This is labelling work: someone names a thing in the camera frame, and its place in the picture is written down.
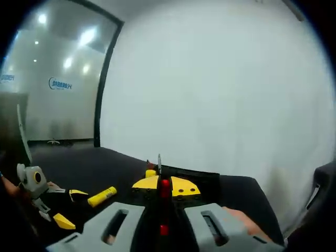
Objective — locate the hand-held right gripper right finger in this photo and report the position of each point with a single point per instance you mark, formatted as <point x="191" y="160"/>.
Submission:
<point x="193" y="218"/>

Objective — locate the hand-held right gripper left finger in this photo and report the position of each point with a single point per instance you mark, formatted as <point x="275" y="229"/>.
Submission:
<point x="89" y="236"/>

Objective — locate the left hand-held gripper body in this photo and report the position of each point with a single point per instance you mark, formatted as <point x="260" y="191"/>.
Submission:
<point x="32" y="183"/>

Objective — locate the black mesh holder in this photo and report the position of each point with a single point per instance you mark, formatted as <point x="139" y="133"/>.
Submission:
<point x="207" y="183"/>

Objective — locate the person's right hand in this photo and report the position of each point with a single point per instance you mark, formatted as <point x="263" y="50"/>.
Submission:
<point x="252" y="225"/>

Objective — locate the black office chair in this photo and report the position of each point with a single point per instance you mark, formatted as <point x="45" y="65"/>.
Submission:
<point x="325" y="173"/>

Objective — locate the black door frame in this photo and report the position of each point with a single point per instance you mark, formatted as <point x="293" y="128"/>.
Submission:
<point x="101" y="105"/>

